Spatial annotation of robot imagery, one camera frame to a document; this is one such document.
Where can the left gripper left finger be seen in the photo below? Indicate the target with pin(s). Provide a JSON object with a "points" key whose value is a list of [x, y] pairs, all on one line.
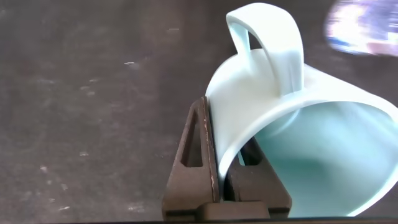
{"points": [[186, 186]]}

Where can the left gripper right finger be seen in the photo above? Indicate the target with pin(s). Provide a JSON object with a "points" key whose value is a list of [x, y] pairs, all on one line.
{"points": [[255, 183]]}

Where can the teal plastic mug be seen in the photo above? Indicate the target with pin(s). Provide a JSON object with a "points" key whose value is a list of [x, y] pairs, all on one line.
{"points": [[248, 102]]}

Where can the small blue white bottle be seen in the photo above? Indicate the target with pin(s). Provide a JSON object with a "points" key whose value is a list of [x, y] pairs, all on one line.
{"points": [[363, 28]]}

